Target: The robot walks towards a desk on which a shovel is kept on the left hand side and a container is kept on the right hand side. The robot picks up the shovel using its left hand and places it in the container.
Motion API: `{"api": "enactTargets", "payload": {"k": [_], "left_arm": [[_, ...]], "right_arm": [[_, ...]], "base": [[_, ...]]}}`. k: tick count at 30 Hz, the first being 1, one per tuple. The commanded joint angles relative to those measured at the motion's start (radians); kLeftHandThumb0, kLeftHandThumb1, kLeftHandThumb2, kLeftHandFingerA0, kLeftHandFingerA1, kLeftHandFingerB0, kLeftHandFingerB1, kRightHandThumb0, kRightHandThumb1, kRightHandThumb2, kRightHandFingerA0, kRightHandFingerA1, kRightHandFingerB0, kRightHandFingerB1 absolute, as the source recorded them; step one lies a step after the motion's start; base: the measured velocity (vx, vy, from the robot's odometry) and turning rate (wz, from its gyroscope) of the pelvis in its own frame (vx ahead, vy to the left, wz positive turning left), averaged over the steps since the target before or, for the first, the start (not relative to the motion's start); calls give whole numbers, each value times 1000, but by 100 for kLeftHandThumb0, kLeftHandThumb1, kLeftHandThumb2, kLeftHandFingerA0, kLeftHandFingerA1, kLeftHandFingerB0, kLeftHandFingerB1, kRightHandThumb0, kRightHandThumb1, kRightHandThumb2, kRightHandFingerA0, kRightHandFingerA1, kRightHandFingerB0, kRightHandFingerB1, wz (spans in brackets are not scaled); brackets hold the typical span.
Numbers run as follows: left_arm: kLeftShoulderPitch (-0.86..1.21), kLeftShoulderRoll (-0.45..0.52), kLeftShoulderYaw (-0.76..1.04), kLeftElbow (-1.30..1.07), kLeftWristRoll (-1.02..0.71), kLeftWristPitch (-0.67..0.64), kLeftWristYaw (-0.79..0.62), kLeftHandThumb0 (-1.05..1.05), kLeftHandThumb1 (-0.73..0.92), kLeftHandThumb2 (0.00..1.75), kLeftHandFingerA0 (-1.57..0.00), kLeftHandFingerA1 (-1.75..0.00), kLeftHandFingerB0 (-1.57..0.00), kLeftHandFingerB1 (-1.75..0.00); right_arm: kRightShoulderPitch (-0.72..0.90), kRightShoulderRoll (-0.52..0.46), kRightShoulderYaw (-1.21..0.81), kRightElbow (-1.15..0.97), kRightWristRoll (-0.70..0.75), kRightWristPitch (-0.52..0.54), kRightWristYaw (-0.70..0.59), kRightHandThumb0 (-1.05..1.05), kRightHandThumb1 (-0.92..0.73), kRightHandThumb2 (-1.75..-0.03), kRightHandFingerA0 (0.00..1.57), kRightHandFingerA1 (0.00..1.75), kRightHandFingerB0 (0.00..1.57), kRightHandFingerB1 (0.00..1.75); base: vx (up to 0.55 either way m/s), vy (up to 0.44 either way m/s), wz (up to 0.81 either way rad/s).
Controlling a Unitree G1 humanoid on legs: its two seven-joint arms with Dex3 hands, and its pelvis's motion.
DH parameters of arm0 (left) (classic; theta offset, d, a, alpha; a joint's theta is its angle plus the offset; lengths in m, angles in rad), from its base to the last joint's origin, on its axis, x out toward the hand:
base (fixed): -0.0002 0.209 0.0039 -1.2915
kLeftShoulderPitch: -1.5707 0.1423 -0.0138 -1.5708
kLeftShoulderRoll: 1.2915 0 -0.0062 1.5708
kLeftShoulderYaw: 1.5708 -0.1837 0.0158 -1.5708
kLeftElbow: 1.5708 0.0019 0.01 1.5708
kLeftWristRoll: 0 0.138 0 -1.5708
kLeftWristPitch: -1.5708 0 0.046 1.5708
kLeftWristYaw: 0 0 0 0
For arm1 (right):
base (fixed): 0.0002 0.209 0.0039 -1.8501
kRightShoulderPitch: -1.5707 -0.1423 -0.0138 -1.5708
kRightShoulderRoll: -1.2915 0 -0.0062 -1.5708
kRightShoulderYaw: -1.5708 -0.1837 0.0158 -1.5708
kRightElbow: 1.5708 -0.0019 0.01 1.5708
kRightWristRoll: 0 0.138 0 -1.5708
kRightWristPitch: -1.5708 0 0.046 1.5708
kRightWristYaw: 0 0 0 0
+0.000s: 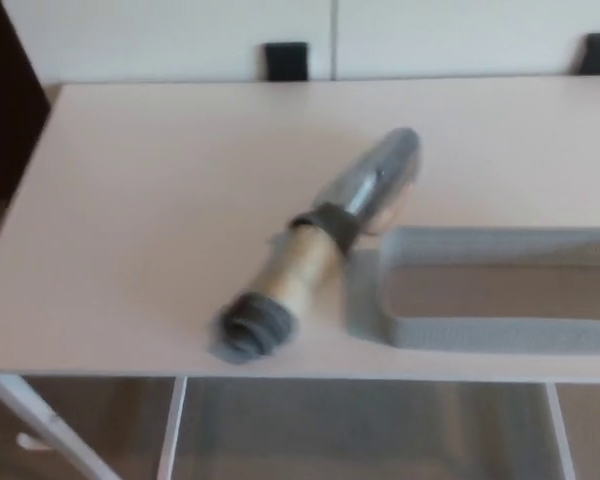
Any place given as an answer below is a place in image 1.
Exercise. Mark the white desk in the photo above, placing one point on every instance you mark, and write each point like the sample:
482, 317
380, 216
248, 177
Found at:
155, 200

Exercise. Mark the white desk side hook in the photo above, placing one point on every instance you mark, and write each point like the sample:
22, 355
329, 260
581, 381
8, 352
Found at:
30, 442

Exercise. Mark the grey perforated plastic basket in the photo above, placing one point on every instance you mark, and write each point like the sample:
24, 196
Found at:
480, 332

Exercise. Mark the white cabinet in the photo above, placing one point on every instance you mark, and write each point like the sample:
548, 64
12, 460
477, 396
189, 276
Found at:
180, 35

